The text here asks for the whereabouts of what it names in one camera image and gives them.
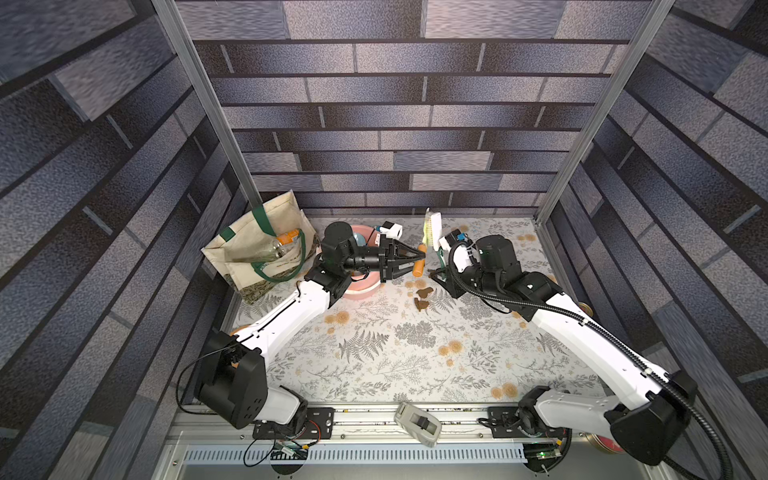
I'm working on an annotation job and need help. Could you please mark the green hand rake wooden handle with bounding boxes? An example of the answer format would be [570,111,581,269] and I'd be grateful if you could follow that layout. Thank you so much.
[412,209,433,278]

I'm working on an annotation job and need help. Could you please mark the brown soil clump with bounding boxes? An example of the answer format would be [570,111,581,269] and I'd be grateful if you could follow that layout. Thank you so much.
[414,298,429,312]
[416,287,434,299]

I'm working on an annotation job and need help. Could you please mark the white green hand brush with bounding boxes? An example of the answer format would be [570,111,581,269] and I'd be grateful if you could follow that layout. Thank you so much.
[428,212,445,268]

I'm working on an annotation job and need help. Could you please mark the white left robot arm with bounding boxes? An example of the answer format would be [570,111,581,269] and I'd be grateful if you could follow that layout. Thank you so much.
[185,221,426,432]

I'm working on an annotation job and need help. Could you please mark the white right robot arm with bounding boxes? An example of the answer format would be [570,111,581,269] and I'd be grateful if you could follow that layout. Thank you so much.
[430,230,734,479]

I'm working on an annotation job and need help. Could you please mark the pink plastic bucket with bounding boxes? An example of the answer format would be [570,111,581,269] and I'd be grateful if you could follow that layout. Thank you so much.
[343,225,381,300]

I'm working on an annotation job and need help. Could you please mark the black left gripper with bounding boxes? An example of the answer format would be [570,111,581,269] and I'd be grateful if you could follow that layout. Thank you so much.
[339,239,423,286]

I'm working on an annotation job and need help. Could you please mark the cream canvas tote bag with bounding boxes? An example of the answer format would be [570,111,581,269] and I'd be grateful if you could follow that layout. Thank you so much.
[202,191,318,304]

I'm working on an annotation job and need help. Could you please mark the grey tape dispenser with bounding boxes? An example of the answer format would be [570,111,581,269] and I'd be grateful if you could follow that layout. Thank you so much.
[394,402,442,448]

